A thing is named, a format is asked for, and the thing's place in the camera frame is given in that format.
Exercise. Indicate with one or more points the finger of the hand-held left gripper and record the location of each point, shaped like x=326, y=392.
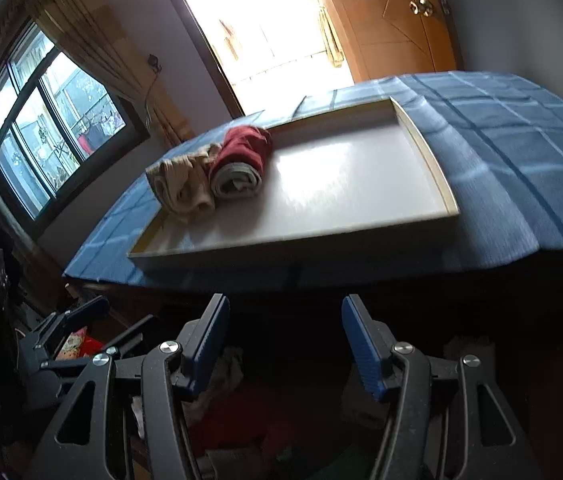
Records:
x=89, y=310
x=131, y=332

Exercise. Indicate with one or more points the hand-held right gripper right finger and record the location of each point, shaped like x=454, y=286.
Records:
x=361, y=350

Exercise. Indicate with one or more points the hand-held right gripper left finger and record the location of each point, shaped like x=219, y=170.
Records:
x=209, y=345

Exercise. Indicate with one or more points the whitish underwear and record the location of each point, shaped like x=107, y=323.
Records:
x=226, y=365

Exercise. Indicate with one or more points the dark desk drawer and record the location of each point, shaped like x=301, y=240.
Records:
x=301, y=360

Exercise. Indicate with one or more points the beige underwear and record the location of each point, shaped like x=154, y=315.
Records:
x=181, y=185

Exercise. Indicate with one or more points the shallow white tray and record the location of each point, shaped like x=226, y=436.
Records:
x=336, y=175

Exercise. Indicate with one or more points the floral pillow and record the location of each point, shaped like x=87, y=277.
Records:
x=74, y=345

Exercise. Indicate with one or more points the dark framed window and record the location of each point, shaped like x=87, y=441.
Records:
x=36, y=125

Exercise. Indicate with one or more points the blue plaid tablecloth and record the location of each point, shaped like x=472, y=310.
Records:
x=511, y=160

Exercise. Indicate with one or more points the hanging yellow cloth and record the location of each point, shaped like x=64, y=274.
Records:
x=332, y=40

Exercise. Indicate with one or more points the orange wooden door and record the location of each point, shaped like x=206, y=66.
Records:
x=386, y=20

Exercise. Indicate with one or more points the brass door knob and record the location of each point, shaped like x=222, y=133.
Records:
x=421, y=7

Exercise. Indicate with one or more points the metal door latch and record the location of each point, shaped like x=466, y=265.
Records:
x=445, y=6

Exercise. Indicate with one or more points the dark wall hook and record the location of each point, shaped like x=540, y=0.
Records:
x=153, y=62

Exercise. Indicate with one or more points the dark wooden door frame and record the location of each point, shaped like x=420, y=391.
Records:
x=201, y=50

